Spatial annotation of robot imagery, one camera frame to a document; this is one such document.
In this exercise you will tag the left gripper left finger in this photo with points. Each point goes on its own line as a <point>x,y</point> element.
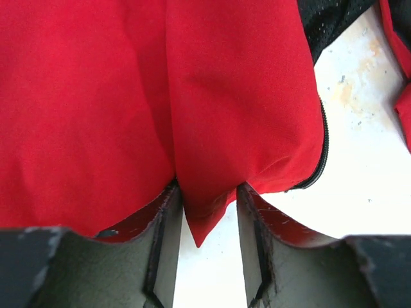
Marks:
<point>131,264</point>

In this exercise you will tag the red zip jacket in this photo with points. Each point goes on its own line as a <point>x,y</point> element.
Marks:
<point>104,103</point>

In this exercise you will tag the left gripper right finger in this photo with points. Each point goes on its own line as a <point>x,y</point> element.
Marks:
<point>286,264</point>

